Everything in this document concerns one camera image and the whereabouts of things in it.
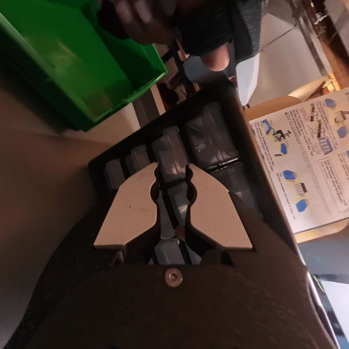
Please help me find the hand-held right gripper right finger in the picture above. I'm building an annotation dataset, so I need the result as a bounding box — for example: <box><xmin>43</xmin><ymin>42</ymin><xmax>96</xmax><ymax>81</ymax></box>
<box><xmin>185</xmin><ymin>163</ymin><xmax>253</xmax><ymax>263</ymax></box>

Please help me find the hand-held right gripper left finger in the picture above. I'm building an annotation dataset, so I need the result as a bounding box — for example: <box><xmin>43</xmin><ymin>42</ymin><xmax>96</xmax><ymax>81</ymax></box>
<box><xmin>93</xmin><ymin>162</ymin><xmax>161</xmax><ymax>263</ymax></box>

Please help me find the black drawer cabinet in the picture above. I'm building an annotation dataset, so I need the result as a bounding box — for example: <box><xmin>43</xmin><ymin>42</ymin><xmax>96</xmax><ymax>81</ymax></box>
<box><xmin>88</xmin><ymin>79</ymin><xmax>308</xmax><ymax>273</ymax></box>

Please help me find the set of clear drawers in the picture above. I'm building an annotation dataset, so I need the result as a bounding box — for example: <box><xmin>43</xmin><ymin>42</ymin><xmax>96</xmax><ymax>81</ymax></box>
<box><xmin>103</xmin><ymin>102</ymin><xmax>258</xmax><ymax>266</ymax></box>

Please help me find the green plastic bin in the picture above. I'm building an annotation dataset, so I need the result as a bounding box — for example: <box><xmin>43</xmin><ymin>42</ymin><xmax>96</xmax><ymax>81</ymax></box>
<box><xmin>0</xmin><ymin>0</ymin><xmax>168</xmax><ymax>133</ymax></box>

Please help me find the person's left forearm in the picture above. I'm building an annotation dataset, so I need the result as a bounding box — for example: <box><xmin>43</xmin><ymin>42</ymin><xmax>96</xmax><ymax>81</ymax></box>
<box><xmin>234</xmin><ymin>0</ymin><xmax>263</xmax><ymax>64</ymax></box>

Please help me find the light desk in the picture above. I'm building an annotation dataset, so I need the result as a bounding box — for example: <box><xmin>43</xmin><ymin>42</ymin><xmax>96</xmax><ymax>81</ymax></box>
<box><xmin>0</xmin><ymin>79</ymin><xmax>169</xmax><ymax>336</ymax></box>

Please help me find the wooden document stand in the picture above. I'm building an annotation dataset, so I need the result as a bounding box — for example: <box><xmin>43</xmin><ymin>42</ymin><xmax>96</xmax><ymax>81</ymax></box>
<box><xmin>244</xmin><ymin>95</ymin><xmax>349</xmax><ymax>244</ymax></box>

